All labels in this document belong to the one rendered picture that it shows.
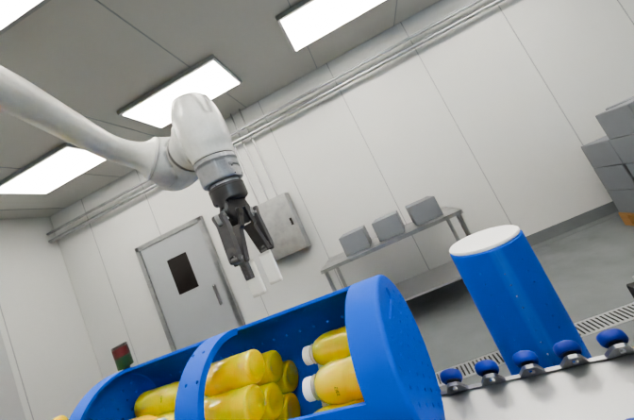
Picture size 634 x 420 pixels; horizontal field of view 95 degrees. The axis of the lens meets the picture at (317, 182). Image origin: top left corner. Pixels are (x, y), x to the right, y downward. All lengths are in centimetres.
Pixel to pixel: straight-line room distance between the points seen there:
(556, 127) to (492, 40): 137
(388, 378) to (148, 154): 63
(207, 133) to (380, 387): 53
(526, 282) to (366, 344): 89
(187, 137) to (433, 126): 381
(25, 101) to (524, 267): 141
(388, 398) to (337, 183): 366
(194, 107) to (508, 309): 122
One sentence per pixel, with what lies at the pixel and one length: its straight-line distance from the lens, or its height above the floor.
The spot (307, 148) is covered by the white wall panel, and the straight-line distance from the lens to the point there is 421.
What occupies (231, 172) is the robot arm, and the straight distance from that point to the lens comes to 61.
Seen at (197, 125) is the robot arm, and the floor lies 166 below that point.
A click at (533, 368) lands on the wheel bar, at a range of 79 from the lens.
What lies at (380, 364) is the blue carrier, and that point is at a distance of 53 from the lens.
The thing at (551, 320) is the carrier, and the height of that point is 73.
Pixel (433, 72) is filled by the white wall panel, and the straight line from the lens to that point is 446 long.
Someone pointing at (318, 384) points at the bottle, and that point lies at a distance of 65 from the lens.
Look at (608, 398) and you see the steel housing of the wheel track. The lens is 75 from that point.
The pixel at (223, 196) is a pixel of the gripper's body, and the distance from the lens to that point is 60.
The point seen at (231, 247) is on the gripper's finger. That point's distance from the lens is 57.
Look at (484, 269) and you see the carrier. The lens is 129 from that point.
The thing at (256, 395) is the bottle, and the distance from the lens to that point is 78.
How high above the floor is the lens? 138
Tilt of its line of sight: 7 degrees up
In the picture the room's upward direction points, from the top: 25 degrees counter-clockwise
